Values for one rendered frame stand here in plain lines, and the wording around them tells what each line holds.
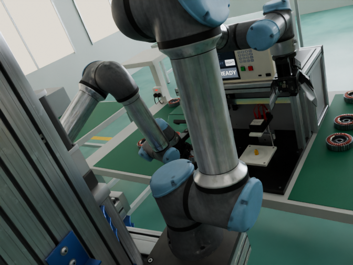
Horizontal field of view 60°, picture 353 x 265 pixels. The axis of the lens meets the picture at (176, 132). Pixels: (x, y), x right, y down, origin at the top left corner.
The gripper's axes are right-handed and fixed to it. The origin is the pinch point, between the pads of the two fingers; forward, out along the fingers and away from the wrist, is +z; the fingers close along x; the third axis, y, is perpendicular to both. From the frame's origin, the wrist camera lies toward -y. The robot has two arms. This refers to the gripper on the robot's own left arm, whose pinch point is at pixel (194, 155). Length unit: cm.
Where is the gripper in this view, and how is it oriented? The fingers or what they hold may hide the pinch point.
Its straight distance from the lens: 163.8
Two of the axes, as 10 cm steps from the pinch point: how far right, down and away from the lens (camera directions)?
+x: 7.8, 0.3, -6.2
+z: 5.2, 5.1, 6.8
